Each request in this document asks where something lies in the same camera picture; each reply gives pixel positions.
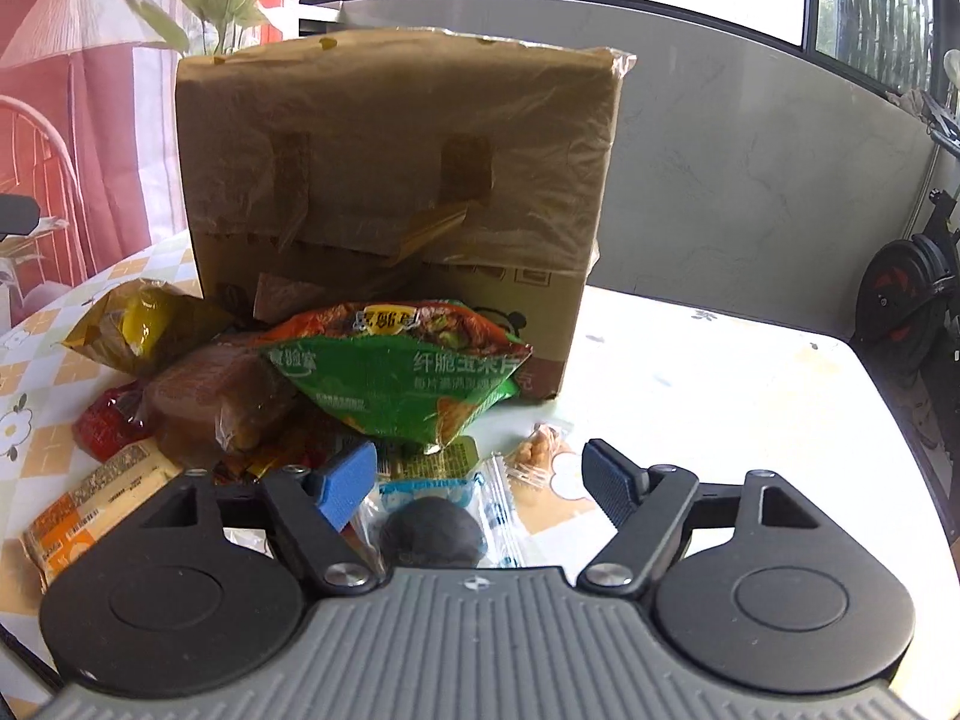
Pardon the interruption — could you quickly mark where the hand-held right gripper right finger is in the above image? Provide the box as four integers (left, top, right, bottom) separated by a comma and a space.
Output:
576, 437, 822, 592

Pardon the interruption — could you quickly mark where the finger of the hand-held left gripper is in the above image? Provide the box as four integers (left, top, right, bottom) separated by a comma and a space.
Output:
0, 195, 40, 235

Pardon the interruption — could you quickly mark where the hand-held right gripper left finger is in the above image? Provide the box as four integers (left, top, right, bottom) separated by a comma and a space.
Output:
139, 441, 380, 592

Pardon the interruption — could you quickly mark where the green chip bag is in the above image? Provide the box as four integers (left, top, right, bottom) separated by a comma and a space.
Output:
259, 300, 533, 455

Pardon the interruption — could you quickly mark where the yellow snack bag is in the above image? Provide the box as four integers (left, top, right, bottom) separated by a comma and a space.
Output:
64, 281, 235, 377

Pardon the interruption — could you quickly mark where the red snack packet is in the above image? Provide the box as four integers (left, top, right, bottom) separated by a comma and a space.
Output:
73, 382, 160, 463

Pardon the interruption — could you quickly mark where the clear peanut snack packet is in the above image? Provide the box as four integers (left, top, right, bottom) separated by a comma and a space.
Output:
502, 424, 575, 493

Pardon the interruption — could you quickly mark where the orange snack packet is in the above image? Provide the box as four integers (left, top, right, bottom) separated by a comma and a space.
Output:
214, 427, 335, 485

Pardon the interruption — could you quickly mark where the dark round snack packet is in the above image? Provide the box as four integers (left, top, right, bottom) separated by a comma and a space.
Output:
351, 456, 526, 572

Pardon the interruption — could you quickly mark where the printed curtain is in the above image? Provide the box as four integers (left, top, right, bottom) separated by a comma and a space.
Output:
0, 0, 301, 331

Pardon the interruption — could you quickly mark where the brown bread packet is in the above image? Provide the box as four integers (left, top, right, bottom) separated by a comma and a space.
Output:
142, 345, 302, 467

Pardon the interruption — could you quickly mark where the checked tablecloth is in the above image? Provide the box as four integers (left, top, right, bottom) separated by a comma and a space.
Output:
0, 229, 203, 691

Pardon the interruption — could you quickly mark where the beige cracker packet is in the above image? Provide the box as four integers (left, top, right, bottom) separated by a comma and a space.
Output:
22, 439, 190, 587

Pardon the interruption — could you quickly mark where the exercise bike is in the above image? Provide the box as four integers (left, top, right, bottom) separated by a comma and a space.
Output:
855, 94, 960, 395

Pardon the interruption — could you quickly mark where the crumpled white rag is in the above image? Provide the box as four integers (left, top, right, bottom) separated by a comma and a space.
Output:
885, 88, 932, 122

